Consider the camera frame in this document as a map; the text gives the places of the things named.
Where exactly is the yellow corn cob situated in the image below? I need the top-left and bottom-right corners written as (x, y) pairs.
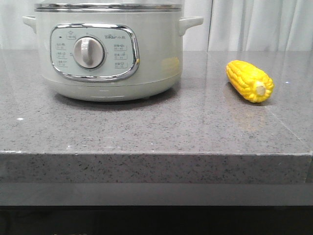
top-left (225, 60), bottom-right (274, 103)

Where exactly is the glass pot lid steel rim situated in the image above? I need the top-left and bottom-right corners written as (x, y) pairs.
top-left (34, 0), bottom-right (184, 13)

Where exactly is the pale green electric cooking pot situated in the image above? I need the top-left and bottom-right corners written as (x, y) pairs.
top-left (22, 9), bottom-right (203, 102)

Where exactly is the white curtain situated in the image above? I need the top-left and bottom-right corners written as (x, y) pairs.
top-left (0, 0), bottom-right (313, 52)

